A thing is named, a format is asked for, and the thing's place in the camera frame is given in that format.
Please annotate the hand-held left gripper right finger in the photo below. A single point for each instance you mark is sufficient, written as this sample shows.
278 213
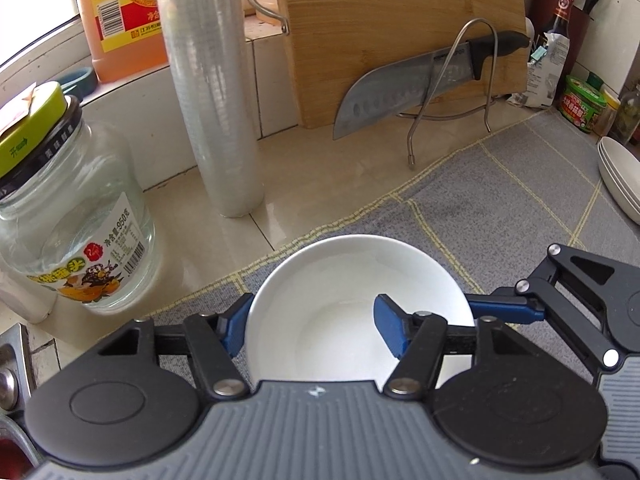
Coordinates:
392 325

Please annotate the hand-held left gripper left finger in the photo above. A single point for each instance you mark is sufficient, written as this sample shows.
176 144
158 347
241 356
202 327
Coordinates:
235 330

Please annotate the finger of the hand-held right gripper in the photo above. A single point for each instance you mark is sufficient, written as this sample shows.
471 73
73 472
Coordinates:
500 305

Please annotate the white pink floral bowl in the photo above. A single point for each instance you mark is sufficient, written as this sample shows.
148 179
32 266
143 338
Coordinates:
325 280

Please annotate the grey checked dish mat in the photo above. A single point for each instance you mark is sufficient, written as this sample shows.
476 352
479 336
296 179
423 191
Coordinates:
500 185

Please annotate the glass jar with green lid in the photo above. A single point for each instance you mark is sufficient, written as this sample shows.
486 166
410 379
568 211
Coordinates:
75 210

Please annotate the white plastic bag roll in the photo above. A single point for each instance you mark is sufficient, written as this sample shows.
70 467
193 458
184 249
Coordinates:
25 305

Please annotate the green lid sauce jar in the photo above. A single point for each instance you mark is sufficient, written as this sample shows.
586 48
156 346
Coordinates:
580 107

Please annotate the clipped white orange bag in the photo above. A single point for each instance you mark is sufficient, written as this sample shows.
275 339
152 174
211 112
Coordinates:
527 85

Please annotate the stainless steel sink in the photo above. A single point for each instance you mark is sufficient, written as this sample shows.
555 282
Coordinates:
15 360

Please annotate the yellow lid jar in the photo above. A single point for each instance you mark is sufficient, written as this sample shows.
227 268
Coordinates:
610 110

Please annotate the white teal food packet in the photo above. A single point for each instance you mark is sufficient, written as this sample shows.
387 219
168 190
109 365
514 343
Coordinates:
556 70

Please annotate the small dark green lid jar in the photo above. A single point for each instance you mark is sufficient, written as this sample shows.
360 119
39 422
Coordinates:
596 81

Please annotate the stack of clear plastic cups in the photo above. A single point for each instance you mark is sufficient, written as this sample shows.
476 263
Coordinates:
210 85

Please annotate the brown knife block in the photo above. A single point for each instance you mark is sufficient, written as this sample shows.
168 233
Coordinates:
580 30

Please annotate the dark soy sauce bottle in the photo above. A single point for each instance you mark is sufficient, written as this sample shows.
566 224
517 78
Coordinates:
562 20

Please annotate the teal round container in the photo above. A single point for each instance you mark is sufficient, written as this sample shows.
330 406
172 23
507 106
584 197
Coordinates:
80 82

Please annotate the orange cooking wine bottle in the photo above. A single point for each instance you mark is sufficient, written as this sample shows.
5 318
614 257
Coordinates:
125 35

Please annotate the bamboo cutting board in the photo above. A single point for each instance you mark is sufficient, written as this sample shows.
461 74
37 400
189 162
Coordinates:
375 10

